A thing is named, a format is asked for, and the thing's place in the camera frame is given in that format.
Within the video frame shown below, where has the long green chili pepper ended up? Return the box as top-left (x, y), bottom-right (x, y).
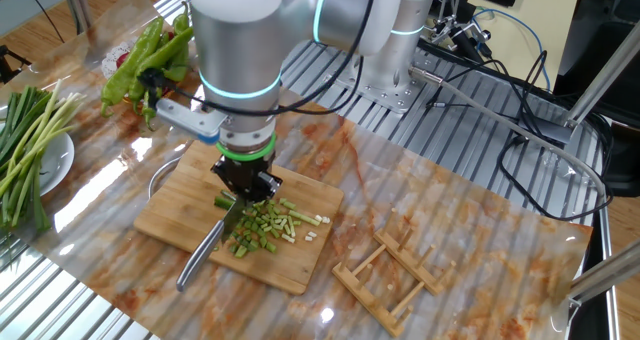
top-left (172, 0), bottom-right (192, 36)
top-left (164, 44), bottom-right (190, 84)
top-left (100, 15), bottom-right (165, 119)
top-left (128, 27), bottom-right (195, 101)
top-left (141, 87), bottom-right (159, 131)

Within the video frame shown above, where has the bunch of green garlic stalks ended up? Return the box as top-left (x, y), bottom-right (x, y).
top-left (0, 79), bottom-right (87, 234)

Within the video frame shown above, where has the black cable bundle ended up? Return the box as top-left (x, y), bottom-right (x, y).
top-left (417, 39), bottom-right (615, 224)

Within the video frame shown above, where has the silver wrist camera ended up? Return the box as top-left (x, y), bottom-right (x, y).
top-left (154, 97), bottom-right (231, 146)

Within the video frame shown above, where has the long cut green garlic piece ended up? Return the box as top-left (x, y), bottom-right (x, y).
top-left (288, 209), bottom-right (322, 227)

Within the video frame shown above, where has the cream yellow panel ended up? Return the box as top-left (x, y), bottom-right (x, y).
top-left (462, 0), bottom-right (585, 92)

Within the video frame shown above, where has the marble pattern table mat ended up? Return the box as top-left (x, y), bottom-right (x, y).
top-left (0, 0), bottom-right (596, 340)

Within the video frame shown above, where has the metal clamp stand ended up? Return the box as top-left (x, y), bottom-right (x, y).
top-left (428, 0), bottom-right (494, 64)

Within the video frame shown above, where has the bamboo cutting board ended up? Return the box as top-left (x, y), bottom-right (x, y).
top-left (133, 139), bottom-right (345, 296)

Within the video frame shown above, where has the white metal mounting plate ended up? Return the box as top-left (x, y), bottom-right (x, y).
top-left (329, 42), bottom-right (437, 115)

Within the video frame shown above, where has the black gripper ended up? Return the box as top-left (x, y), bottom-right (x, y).
top-left (209, 153), bottom-right (284, 204)

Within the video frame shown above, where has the steel cleaver knife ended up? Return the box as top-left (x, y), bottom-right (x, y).
top-left (175, 199), bottom-right (249, 294)

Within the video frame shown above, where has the black stand leg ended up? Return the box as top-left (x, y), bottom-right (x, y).
top-left (0, 44), bottom-right (32, 85)

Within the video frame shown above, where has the aluminium frame post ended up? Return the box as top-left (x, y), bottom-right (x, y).
top-left (519, 22), bottom-right (640, 145)
top-left (567, 238), bottom-right (640, 309)
top-left (58, 0), bottom-right (95, 35)

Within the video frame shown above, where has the grey flexible conduit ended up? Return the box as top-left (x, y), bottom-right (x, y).
top-left (408, 65), bottom-right (610, 201)

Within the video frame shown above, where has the thin blue cable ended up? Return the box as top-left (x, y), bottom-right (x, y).
top-left (472, 7), bottom-right (553, 92)

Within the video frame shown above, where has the grey round plate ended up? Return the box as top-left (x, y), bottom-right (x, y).
top-left (0, 124), bottom-right (76, 197)

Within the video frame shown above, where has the wooden peg rack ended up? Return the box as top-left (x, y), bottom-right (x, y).
top-left (332, 207), bottom-right (459, 339)

